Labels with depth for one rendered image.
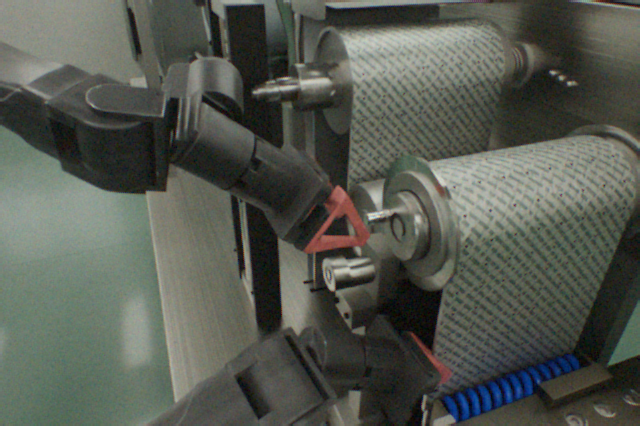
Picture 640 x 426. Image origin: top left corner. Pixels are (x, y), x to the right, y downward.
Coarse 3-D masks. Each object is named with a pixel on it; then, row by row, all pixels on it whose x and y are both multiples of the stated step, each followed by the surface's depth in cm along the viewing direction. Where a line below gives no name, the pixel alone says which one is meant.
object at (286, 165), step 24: (264, 144) 40; (288, 144) 46; (264, 168) 39; (288, 168) 41; (312, 168) 42; (240, 192) 40; (264, 192) 40; (288, 192) 41; (312, 192) 40; (288, 216) 41; (288, 240) 41
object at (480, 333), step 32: (608, 256) 55; (480, 288) 49; (512, 288) 51; (544, 288) 53; (576, 288) 56; (448, 320) 50; (480, 320) 52; (512, 320) 54; (544, 320) 57; (576, 320) 59; (448, 352) 53; (480, 352) 55; (512, 352) 58; (544, 352) 61; (448, 384) 56; (480, 384) 59
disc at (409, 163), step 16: (400, 160) 50; (416, 160) 47; (432, 176) 44; (384, 192) 55; (448, 192) 43; (448, 208) 43; (448, 224) 43; (448, 240) 44; (448, 256) 44; (448, 272) 45; (432, 288) 48
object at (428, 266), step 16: (400, 176) 49; (416, 176) 46; (416, 192) 47; (432, 192) 45; (432, 208) 45; (432, 224) 45; (432, 240) 46; (432, 256) 46; (416, 272) 50; (432, 272) 47
